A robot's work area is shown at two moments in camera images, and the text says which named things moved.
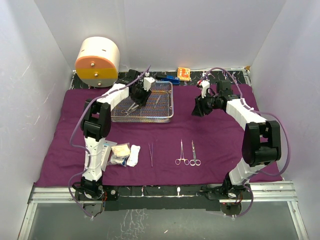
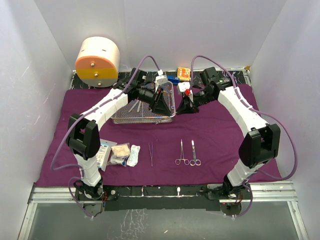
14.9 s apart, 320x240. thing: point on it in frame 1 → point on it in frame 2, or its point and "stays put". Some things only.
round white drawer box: (97, 62) stays put
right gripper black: (200, 109) → (188, 106)
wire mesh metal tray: (159, 109) stays put
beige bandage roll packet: (121, 150) stays put
